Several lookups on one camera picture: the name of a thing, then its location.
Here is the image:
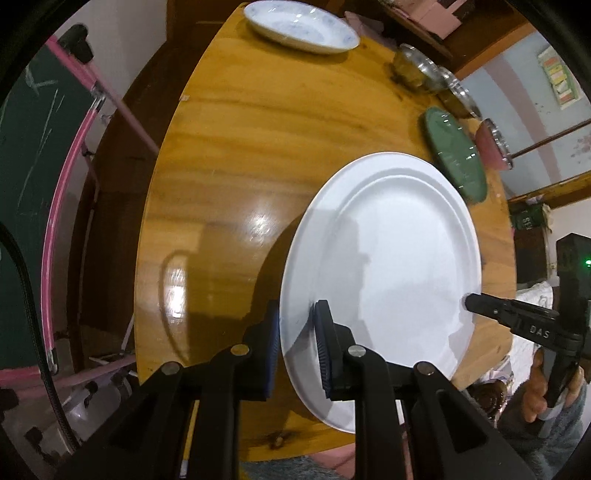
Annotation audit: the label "checked bed sheet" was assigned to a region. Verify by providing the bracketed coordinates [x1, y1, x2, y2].
[501, 281, 554, 396]

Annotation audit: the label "wall poster chart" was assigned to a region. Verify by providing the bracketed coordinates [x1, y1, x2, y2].
[538, 46, 580, 110]

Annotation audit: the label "person's right hand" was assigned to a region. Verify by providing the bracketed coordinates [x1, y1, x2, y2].
[520, 347, 584, 423]

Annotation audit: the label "dark wooden nightstand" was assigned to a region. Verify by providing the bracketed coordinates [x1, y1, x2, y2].
[511, 204, 550, 287]

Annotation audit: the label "large steel bowl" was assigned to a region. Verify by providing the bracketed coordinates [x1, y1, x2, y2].
[437, 66, 483, 120]

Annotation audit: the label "green chalkboard pink frame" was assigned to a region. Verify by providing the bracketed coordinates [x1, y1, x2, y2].
[1, 24, 159, 386]

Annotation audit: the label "pink steel bowl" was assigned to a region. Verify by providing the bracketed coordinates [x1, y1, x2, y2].
[475, 118, 513, 171]

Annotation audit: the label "green plate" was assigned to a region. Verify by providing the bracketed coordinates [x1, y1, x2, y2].
[421, 106, 488, 204]

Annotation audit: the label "white patterned deep plate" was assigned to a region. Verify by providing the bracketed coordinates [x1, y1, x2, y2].
[243, 1, 361, 55]

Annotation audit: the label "small steel bowl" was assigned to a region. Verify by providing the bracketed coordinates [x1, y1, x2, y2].
[392, 44, 447, 94]

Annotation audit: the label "sliding wardrobe doors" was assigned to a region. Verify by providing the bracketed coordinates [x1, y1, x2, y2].
[462, 32, 590, 196]

